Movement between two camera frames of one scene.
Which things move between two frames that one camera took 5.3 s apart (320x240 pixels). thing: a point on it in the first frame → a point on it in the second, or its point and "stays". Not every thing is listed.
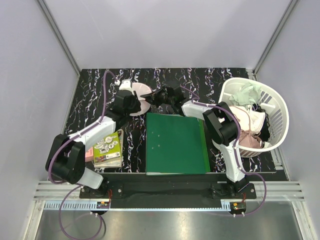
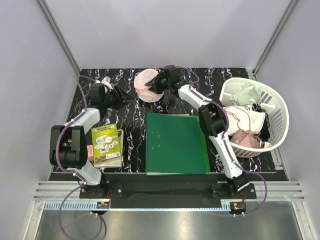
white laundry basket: (272, 102) stays
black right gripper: (153, 98) → (155, 82)
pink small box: (89, 155) stays
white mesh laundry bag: (140, 89) → (142, 90)
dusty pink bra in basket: (247, 138) stays
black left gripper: (137, 102) → (122, 97)
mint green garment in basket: (248, 95) stays
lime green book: (107, 152) stays
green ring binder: (175, 144) stays
